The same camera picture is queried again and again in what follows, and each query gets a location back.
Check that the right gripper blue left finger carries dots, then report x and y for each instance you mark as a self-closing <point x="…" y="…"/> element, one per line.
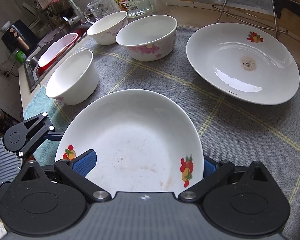
<point x="74" y="172"/>

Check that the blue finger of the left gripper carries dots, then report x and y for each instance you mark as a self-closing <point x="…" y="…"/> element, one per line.
<point x="53" y="136"/>

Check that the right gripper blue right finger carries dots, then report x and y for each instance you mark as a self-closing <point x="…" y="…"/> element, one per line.
<point x="215" y="175"/>

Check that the white floral bowl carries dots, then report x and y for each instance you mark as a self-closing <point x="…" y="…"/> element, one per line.
<point x="75" y="79"/>

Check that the white fruit plate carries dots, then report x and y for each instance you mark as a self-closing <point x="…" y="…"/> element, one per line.
<point x="144" y="142"/>

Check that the stained white plate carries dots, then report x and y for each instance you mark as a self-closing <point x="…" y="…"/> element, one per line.
<point x="244" y="62"/>

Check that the steel kitchen sink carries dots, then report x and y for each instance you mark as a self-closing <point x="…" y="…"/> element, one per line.
<point x="31" y="62"/>

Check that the grey teal checked towel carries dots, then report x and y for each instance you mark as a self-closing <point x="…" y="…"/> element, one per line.
<point x="229" y="129"/>

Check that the red white sink basket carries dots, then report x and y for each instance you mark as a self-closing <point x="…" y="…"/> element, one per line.
<point x="56" y="49"/>

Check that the black appliance with knobs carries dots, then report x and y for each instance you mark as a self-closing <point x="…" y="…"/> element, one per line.
<point x="20" y="36"/>

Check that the back left white bowl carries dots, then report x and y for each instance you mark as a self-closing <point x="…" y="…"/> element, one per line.
<point x="105" y="30"/>

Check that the steel sink faucet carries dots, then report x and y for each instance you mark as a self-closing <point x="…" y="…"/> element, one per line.
<point x="65" y="12"/>

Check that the clear glass mug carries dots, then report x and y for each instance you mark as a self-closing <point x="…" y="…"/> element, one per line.
<point x="97" y="10"/>

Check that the steel wire rack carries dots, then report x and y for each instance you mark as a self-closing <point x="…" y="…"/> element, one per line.
<point x="256" y="19"/>

